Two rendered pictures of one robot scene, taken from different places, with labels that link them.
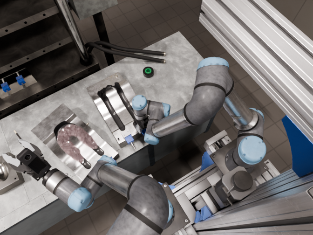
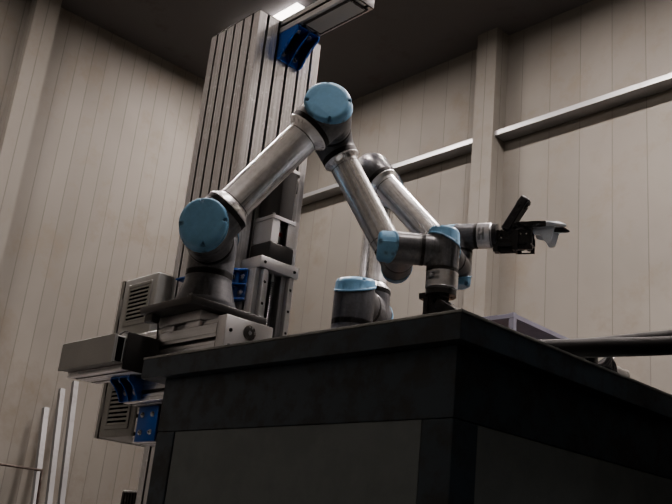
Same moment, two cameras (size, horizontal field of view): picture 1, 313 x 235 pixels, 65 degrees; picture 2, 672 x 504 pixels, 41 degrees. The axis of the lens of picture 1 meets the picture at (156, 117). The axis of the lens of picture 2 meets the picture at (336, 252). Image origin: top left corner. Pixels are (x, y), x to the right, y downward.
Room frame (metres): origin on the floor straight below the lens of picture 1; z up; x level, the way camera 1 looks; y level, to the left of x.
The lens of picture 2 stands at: (2.49, -0.59, 0.49)
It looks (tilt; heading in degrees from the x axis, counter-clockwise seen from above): 19 degrees up; 167
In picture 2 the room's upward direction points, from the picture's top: 6 degrees clockwise
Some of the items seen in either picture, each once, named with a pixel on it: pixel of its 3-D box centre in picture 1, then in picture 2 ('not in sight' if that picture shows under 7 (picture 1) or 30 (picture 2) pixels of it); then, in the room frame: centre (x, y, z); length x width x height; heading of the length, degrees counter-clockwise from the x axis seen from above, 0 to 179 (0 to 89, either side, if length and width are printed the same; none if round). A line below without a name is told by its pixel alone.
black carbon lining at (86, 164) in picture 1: (77, 142); not in sight; (0.53, 0.50, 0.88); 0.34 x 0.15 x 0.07; 47
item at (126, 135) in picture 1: (130, 141); not in sight; (0.53, 0.17, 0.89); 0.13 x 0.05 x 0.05; 30
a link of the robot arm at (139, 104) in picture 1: (140, 105); (442, 250); (0.60, 0.08, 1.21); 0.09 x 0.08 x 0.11; 76
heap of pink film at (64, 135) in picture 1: (74, 140); not in sight; (0.54, 0.51, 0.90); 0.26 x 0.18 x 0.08; 47
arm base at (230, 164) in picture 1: (241, 159); (206, 293); (0.33, -0.43, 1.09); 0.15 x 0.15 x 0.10
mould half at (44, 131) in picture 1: (75, 143); not in sight; (0.54, 0.52, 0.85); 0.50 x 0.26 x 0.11; 47
